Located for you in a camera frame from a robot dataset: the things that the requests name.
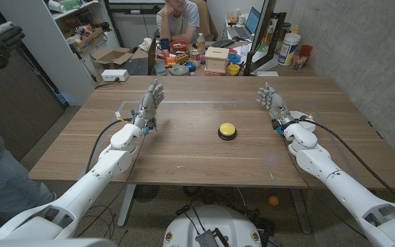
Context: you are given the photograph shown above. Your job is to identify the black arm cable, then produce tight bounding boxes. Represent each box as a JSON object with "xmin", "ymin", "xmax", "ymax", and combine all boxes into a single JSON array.
[
  {"xmin": 84, "ymin": 118, "xmax": 133, "ymax": 174},
  {"xmin": 298, "ymin": 118, "xmax": 395, "ymax": 210}
]

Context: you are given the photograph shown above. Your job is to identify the white shelf unit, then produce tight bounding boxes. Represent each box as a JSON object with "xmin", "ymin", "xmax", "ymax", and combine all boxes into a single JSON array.
[{"xmin": 0, "ymin": 0, "xmax": 121, "ymax": 107}]

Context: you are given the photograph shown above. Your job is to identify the light wooden box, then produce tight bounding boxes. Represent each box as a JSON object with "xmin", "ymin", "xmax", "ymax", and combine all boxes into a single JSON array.
[{"xmin": 204, "ymin": 47, "xmax": 230, "ymax": 74}]

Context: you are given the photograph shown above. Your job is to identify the white canister with blue label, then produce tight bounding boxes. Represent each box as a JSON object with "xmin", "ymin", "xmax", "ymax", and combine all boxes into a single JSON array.
[{"xmin": 277, "ymin": 32, "xmax": 302, "ymax": 67}]

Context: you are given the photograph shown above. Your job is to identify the black laptop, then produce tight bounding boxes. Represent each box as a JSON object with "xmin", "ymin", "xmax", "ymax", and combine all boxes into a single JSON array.
[{"xmin": 123, "ymin": 36, "xmax": 158, "ymax": 76}]

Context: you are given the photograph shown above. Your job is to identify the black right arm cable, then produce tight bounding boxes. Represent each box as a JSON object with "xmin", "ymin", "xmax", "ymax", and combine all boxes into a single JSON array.
[{"xmin": 298, "ymin": 118, "xmax": 395, "ymax": 210}]

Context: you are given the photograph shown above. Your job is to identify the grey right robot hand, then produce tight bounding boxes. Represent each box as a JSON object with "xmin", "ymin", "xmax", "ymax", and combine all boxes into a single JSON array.
[{"xmin": 256, "ymin": 82, "xmax": 297, "ymax": 131}]

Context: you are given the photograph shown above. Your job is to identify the black round mesh object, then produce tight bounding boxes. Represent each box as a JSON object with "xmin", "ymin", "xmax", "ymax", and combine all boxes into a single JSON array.
[{"xmin": 134, "ymin": 184, "xmax": 160, "ymax": 203}]

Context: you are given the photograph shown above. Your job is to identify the clear glass with items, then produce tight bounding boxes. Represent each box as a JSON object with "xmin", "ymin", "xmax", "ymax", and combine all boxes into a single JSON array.
[{"xmin": 292, "ymin": 51, "xmax": 308, "ymax": 71}]

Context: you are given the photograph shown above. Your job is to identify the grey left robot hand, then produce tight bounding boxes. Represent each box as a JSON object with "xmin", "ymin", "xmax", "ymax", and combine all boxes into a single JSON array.
[{"xmin": 132, "ymin": 78, "xmax": 166, "ymax": 130}]

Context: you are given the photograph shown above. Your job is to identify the clear plastic bottle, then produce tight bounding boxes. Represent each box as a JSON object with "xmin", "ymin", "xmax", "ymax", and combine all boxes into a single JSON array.
[{"xmin": 196, "ymin": 32, "xmax": 206, "ymax": 54}]

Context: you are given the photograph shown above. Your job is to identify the silver laptop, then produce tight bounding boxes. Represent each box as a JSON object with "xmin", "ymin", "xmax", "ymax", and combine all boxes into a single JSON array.
[{"xmin": 226, "ymin": 6, "xmax": 262, "ymax": 39}]

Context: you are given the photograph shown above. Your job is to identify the white power strip box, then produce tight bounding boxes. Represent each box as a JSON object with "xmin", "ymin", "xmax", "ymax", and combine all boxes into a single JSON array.
[{"xmin": 100, "ymin": 69, "xmax": 130, "ymax": 82}]

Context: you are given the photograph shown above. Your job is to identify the seated person in grey t-shirt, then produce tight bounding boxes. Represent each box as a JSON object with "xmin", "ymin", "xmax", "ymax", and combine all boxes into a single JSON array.
[{"xmin": 156, "ymin": 0, "xmax": 201, "ymax": 44}]

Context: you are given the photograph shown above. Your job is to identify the open cardboard box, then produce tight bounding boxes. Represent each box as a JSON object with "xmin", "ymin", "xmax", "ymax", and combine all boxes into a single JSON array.
[{"xmin": 89, "ymin": 46, "xmax": 135, "ymax": 67}]

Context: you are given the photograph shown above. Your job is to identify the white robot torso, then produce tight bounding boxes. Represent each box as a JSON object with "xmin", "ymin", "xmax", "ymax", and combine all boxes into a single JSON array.
[{"xmin": 163, "ymin": 204, "xmax": 263, "ymax": 247}]

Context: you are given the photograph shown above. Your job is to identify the red bowl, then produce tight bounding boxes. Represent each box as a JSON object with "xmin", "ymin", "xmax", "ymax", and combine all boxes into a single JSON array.
[{"xmin": 169, "ymin": 40, "xmax": 189, "ymax": 52}]

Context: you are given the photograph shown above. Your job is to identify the black keyboard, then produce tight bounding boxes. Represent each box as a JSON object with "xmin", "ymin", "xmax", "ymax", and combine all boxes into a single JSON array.
[{"xmin": 211, "ymin": 38, "xmax": 235, "ymax": 49}]

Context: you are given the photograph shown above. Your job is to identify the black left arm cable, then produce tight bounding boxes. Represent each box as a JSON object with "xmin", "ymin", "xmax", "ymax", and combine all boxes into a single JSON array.
[{"xmin": 84, "ymin": 118, "xmax": 133, "ymax": 174}]

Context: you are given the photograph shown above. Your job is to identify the yellow button with black base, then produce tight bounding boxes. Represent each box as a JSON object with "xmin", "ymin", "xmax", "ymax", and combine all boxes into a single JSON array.
[{"xmin": 217, "ymin": 122, "xmax": 238, "ymax": 141}]

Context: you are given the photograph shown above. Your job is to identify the grey metal table leg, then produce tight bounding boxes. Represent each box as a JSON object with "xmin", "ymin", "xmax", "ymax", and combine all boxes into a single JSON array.
[
  {"xmin": 117, "ymin": 184, "xmax": 136, "ymax": 227},
  {"xmin": 289, "ymin": 187, "xmax": 312, "ymax": 235}
]

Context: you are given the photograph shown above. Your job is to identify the brown chair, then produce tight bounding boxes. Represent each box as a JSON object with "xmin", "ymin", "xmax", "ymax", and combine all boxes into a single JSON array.
[{"xmin": 192, "ymin": 0, "xmax": 219, "ymax": 41}]

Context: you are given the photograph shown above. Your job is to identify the stacked blue bowls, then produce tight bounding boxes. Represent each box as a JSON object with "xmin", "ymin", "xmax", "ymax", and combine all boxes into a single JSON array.
[{"xmin": 227, "ymin": 49, "xmax": 242, "ymax": 65}]

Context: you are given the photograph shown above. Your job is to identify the black computer monitor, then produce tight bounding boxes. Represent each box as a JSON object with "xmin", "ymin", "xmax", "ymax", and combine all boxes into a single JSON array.
[{"xmin": 243, "ymin": 0, "xmax": 281, "ymax": 76}]

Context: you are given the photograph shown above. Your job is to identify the cardboard box with clutter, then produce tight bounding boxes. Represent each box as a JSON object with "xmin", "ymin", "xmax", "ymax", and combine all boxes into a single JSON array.
[{"xmin": 71, "ymin": 27, "xmax": 106, "ymax": 54}]

